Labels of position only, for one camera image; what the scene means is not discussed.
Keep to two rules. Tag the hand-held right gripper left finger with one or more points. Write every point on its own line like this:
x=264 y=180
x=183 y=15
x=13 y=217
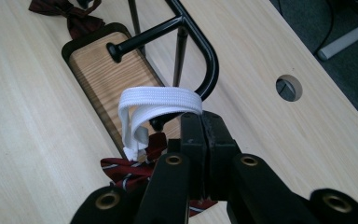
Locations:
x=171 y=186

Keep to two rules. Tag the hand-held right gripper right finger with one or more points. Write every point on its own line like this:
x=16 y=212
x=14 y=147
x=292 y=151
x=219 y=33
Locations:
x=248 y=186

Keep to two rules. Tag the red striped bow tie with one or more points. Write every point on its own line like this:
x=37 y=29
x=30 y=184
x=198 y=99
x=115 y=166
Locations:
x=158 y=99

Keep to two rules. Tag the black hook rack wooden base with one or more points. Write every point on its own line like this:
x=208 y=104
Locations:
x=105 y=74

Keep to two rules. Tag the plain dark bow tie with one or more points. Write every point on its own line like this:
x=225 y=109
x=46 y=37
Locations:
x=77 y=20

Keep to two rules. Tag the white metal stand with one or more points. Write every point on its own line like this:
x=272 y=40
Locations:
x=345 y=40

